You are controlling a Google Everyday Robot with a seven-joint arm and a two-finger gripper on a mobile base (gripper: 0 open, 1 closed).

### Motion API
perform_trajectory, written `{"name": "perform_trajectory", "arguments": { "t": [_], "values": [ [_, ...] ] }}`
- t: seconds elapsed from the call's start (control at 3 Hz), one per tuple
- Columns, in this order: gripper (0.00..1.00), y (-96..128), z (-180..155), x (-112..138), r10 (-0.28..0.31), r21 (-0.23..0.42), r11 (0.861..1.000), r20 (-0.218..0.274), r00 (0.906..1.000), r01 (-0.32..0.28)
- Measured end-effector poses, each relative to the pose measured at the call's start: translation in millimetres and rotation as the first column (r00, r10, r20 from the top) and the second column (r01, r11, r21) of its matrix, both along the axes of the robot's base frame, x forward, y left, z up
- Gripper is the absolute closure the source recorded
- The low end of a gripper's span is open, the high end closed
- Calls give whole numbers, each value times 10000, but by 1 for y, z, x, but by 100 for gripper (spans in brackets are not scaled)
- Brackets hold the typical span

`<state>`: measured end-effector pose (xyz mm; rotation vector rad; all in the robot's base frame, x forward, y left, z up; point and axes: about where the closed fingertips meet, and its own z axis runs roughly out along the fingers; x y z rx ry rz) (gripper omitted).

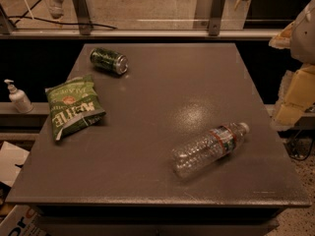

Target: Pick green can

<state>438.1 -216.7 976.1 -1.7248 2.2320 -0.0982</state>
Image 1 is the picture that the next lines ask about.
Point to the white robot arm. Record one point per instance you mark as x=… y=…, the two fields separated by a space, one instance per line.
x=299 y=38

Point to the white pump lotion bottle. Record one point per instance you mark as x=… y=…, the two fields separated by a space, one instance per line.
x=18 y=97

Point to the right metal bracket post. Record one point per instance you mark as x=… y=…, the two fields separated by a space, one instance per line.
x=214 y=27

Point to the metal bracket post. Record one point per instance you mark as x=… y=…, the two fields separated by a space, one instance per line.
x=83 y=16
x=214 y=27

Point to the clear plastic water bottle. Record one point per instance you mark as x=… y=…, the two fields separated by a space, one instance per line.
x=193 y=156

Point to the green soda can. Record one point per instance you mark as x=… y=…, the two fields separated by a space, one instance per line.
x=109 y=60

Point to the green chips bag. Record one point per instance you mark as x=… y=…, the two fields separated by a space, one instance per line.
x=73 y=106

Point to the left metal bracket post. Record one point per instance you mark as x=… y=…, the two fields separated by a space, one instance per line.
x=83 y=16

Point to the white cardboard box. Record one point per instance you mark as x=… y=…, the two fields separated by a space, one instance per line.
x=21 y=222

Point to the white paper sheet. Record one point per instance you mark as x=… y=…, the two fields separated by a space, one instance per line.
x=12 y=159

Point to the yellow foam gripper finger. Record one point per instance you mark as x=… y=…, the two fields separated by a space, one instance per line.
x=296 y=95

